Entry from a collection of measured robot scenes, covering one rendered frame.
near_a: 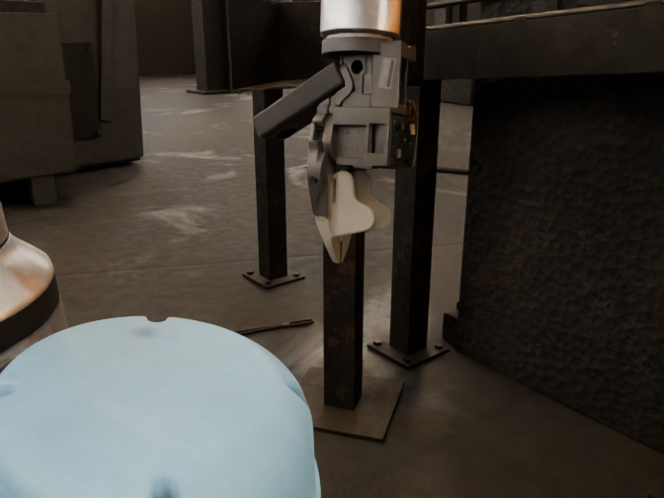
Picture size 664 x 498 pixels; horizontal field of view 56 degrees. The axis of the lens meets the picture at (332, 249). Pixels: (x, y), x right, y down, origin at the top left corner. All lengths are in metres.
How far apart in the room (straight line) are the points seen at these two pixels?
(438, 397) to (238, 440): 1.06
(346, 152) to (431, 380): 0.80
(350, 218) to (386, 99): 0.12
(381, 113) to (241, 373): 0.36
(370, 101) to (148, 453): 0.44
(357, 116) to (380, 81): 0.04
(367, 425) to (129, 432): 0.96
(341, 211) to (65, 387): 0.40
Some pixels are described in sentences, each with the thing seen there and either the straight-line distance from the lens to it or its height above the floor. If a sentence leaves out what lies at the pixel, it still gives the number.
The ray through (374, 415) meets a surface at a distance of 1.18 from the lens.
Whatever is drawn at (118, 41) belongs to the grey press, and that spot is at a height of 0.63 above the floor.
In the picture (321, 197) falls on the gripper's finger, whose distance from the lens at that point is 0.59.
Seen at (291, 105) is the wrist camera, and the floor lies 0.60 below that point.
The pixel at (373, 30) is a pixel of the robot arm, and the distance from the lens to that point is 0.59.
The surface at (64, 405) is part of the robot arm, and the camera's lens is 0.23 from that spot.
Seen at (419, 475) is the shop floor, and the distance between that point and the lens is 1.07.
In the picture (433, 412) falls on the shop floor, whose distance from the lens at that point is 1.22.
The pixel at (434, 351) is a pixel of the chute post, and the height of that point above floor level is 0.01.
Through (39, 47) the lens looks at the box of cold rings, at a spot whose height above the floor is 0.61.
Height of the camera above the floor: 0.67
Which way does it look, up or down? 19 degrees down
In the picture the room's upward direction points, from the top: straight up
